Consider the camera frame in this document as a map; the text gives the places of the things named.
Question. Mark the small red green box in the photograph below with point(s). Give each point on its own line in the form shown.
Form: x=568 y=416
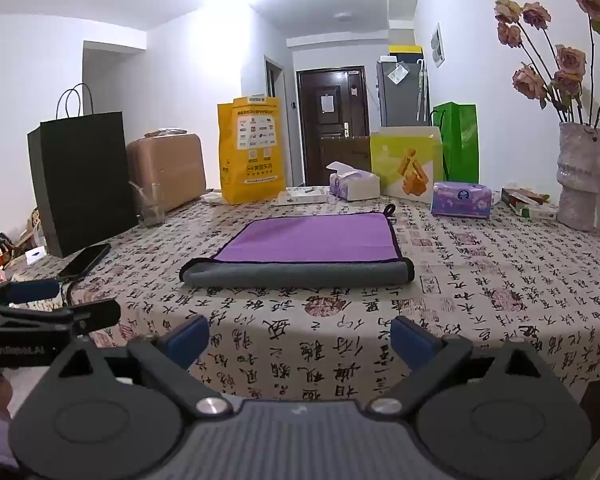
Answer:
x=528 y=204

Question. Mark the purple tissue pack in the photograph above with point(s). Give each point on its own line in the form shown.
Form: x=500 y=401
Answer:
x=458 y=199

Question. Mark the speckled ceramic vase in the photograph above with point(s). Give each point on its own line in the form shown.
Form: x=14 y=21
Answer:
x=578 y=172

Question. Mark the calligraphy print tablecloth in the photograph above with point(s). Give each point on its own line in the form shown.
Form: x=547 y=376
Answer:
x=489 y=281

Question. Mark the green snack box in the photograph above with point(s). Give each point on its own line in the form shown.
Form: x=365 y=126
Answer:
x=407 y=160

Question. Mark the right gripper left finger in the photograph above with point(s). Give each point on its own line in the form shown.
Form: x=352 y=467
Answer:
x=164 y=362

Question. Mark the dark brown entrance door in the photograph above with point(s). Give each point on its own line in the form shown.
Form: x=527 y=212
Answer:
x=332 y=104

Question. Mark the open white tissue box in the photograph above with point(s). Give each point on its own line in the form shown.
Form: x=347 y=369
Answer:
x=352 y=184

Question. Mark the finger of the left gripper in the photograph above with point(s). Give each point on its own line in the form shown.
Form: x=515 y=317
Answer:
x=90 y=317
x=30 y=291

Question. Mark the dried pink roses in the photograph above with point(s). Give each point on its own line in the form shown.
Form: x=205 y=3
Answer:
x=556 y=75

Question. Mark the grey refrigerator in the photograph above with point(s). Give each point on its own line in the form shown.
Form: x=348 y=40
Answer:
x=401 y=92

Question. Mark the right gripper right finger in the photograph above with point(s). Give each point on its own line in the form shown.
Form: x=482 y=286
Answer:
x=435 y=363

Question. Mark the flat white box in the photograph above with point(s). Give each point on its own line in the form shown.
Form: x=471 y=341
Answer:
x=303 y=195

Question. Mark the black smartphone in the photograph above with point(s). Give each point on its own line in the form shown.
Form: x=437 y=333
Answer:
x=83 y=263

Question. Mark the green gift bag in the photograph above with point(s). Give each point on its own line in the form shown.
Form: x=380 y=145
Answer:
x=458 y=125

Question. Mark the yellow paper bag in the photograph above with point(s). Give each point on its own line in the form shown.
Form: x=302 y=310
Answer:
x=251 y=157

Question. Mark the wall picture frame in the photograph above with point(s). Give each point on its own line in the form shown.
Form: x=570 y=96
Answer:
x=436 y=46

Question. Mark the black paper shopping bag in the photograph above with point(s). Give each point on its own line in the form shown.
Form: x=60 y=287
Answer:
x=81 y=180

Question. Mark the yellow black box on fridge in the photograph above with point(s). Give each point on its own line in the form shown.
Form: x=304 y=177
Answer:
x=406 y=52

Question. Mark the rose gold suitcase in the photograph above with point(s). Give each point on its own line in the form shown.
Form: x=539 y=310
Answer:
x=174 y=162

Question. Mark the clear drinking glass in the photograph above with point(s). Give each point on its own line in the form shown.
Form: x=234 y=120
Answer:
x=149 y=204

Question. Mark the purple and grey towel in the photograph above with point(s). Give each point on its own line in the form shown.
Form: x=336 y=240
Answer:
x=329 y=250

